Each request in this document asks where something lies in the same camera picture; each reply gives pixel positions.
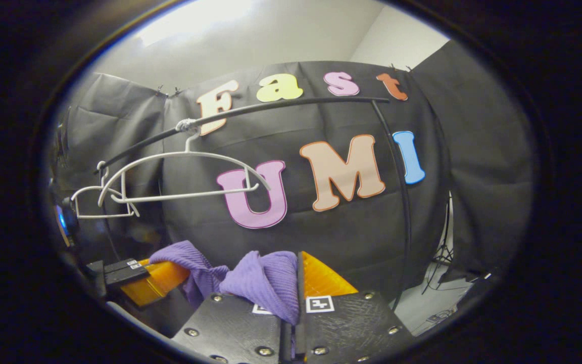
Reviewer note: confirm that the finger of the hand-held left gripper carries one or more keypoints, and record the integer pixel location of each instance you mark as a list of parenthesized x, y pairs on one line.
[(159, 283)]

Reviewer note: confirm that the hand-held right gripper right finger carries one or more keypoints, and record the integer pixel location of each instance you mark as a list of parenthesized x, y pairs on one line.
[(351, 328)]

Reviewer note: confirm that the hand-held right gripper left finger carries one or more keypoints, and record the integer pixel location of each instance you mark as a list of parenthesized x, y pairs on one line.
[(235, 328)]

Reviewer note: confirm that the purple ribbed knit garment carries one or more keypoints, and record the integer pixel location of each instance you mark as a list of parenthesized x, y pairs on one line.
[(265, 283)]

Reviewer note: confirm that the white plastic clothes hanger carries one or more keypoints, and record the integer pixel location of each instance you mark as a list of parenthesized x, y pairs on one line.
[(81, 194)]

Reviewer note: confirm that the white hanger with taped hook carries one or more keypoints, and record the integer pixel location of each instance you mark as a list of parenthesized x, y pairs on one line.
[(190, 154)]

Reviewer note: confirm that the black clothes rack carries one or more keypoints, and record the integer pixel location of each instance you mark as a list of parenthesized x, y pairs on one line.
[(291, 102)]

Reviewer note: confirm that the black backdrop cloth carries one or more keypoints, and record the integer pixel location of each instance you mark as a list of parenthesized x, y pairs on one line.
[(346, 242)]

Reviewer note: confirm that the black tripod stand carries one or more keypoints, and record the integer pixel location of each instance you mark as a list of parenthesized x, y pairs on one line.
[(442, 259)]

